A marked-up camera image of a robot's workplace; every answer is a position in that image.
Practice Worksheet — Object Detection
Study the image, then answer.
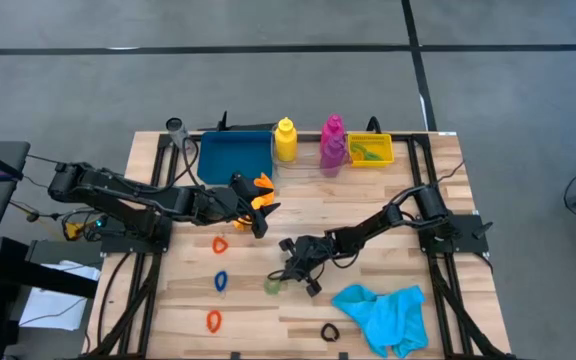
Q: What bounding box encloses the grey cylindrical device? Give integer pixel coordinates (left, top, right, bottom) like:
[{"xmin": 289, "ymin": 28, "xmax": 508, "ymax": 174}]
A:
[{"xmin": 165, "ymin": 116, "xmax": 192, "ymax": 151}]

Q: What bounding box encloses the bright pink squeeze bottle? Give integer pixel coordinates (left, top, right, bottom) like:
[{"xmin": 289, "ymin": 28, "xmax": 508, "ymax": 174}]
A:
[{"xmin": 320, "ymin": 113, "xmax": 346, "ymax": 151}]

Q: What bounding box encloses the orange coil wristband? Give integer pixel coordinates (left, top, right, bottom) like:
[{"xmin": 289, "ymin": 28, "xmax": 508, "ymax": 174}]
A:
[{"xmin": 205, "ymin": 309, "xmax": 223, "ymax": 335}]

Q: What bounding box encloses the clear plastic container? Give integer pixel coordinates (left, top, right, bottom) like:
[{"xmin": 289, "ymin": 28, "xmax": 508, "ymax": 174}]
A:
[{"xmin": 270, "ymin": 124, "xmax": 352, "ymax": 176}]

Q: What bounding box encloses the teal microfibre cloth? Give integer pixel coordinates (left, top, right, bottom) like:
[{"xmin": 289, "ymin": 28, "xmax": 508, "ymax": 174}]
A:
[{"xmin": 331, "ymin": 284, "xmax": 430, "ymax": 359}]

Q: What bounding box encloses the blue plastic bin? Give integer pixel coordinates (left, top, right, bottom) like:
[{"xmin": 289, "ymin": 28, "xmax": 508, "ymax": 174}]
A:
[{"xmin": 196, "ymin": 130, "xmax": 274, "ymax": 186}]

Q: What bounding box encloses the black aluminium table frame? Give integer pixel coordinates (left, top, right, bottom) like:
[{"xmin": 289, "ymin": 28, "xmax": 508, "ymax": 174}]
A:
[{"xmin": 83, "ymin": 130, "xmax": 515, "ymax": 360}]

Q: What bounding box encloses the white paper sheet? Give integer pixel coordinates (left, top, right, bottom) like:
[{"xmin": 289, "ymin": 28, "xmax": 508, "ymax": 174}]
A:
[{"xmin": 17, "ymin": 259, "xmax": 102, "ymax": 332}]

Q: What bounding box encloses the yellow plug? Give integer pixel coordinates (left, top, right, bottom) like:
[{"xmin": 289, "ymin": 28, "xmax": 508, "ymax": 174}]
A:
[{"xmin": 63, "ymin": 221, "xmax": 87, "ymax": 241}]

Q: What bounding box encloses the black stand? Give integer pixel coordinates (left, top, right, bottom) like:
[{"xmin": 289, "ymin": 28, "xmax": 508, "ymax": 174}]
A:
[{"xmin": 196, "ymin": 110, "xmax": 277, "ymax": 134}]

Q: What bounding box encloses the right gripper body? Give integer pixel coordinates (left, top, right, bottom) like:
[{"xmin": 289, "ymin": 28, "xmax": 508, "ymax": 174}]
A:
[{"xmin": 285, "ymin": 234, "xmax": 339, "ymax": 281}]

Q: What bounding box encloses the orange microfibre cloth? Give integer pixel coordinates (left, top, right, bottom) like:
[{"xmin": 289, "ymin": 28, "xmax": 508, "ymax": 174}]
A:
[{"xmin": 232, "ymin": 172, "xmax": 276, "ymax": 232}]

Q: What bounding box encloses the yellow squeeze bottle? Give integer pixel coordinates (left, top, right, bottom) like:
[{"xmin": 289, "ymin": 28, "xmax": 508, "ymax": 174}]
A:
[{"xmin": 274, "ymin": 116, "xmax": 298, "ymax": 163}]

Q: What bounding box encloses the purple squeeze bottle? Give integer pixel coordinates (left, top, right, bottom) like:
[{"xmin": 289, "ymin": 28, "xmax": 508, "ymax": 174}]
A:
[{"xmin": 319, "ymin": 134, "xmax": 348, "ymax": 179}]

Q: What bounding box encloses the black coil wristband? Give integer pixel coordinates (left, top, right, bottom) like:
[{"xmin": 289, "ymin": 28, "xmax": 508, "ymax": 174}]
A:
[{"xmin": 320, "ymin": 322, "xmax": 341, "ymax": 343}]

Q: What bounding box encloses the yellow plastic basket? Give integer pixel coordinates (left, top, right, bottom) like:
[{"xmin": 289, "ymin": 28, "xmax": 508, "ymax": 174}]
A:
[{"xmin": 346, "ymin": 132, "xmax": 396, "ymax": 169}]

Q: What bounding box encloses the black table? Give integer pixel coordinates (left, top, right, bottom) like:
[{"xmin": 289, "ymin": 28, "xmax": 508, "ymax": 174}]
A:
[{"xmin": 0, "ymin": 234, "xmax": 100, "ymax": 360}]

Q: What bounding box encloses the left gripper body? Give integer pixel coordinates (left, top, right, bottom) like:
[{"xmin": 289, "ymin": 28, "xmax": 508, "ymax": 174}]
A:
[{"xmin": 190, "ymin": 184, "xmax": 254, "ymax": 226}]

